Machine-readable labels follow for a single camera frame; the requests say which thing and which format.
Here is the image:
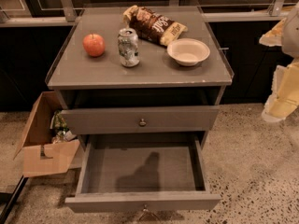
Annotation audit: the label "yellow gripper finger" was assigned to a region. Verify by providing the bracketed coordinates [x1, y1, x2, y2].
[259, 19, 286, 47]
[262, 62, 299, 122]

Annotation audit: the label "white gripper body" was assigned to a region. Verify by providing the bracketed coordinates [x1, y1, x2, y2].
[281, 2, 299, 59]

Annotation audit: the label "silver green 7up can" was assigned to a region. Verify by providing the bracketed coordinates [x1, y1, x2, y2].
[118, 28, 139, 67]

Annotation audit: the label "closed grey top drawer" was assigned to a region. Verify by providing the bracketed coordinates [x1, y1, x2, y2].
[62, 105, 219, 134]

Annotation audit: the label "grey drawer cabinet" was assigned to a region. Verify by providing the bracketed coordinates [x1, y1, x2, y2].
[45, 5, 235, 214]

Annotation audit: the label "brass top drawer knob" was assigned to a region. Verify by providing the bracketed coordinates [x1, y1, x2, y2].
[139, 119, 147, 127]

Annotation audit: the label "brass drawer knob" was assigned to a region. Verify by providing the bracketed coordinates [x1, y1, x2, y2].
[142, 204, 150, 213]
[139, 119, 147, 127]

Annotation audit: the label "brass middle drawer knob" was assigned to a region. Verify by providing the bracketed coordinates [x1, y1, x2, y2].
[142, 204, 150, 213]

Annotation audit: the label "open grey middle drawer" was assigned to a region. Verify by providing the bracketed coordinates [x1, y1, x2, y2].
[65, 133, 221, 213]

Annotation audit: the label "white paper bowl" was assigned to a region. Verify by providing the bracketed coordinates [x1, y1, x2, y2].
[167, 38, 210, 67]

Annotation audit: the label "brown chip bag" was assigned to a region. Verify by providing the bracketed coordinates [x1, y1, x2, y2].
[123, 5, 188, 47]

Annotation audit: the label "red apple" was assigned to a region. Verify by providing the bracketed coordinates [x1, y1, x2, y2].
[82, 34, 106, 57]

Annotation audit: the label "green items in box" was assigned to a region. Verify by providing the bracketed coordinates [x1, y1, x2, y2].
[50, 110, 77, 144]

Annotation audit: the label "brown cardboard box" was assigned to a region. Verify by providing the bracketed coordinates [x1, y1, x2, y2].
[14, 91, 84, 177]

